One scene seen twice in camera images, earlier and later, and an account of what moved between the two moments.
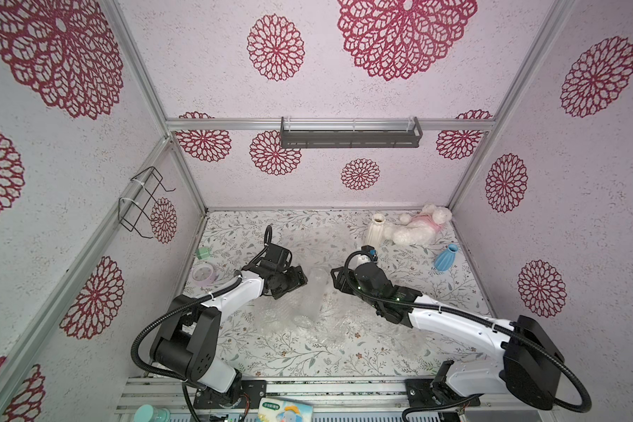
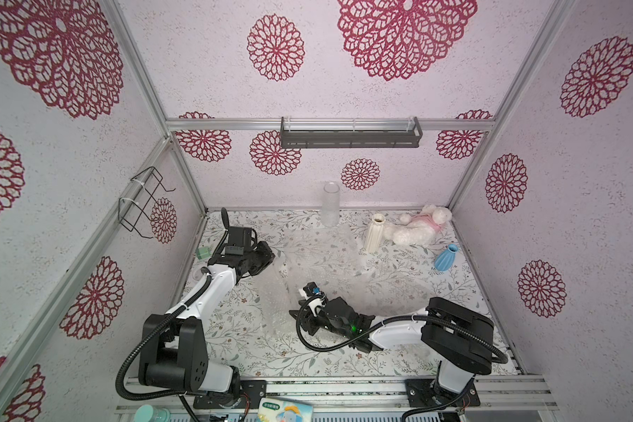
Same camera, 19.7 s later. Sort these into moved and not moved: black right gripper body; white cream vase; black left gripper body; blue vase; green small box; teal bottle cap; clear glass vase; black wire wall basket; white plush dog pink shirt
Moved: black right gripper body; clear glass vase; black left gripper body
Not moved: white cream vase; white plush dog pink shirt; black wire wall basket; teal bottle cap; blue vase; green small box
